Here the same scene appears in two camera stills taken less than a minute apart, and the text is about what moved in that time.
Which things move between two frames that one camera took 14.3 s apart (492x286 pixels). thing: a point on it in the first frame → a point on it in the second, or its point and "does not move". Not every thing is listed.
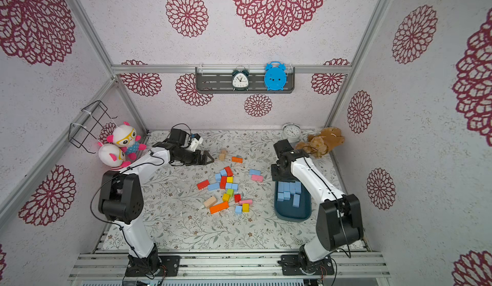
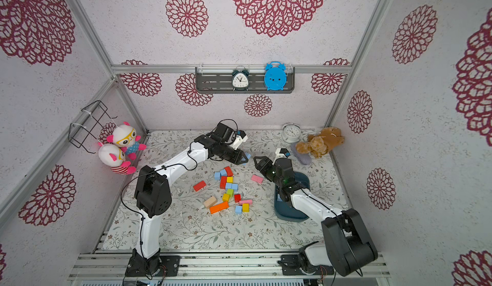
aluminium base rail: x=113 y=264 does not move
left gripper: x=198 y=161 → x=239 y=158
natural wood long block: x=209 y=202 does not move
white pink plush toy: x=111 y=156 does not move
